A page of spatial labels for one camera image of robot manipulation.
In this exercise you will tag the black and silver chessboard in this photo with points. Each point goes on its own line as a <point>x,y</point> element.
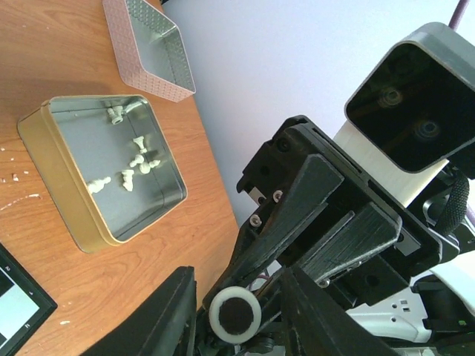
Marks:
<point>25,305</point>

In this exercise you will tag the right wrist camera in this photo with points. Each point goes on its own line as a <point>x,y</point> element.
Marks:
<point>414,113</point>

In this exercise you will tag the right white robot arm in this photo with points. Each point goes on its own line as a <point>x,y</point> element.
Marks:
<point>443,313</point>

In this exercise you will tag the gold metal tin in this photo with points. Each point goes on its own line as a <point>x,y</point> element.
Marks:
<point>106,164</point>

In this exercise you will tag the white chess piece felt base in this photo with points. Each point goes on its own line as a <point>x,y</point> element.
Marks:
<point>235,315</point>

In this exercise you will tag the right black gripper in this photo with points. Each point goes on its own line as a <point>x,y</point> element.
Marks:
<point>320,211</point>

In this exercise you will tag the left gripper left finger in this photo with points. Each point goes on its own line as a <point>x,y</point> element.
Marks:
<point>164,324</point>

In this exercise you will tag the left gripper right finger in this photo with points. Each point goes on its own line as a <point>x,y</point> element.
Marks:
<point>314,324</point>

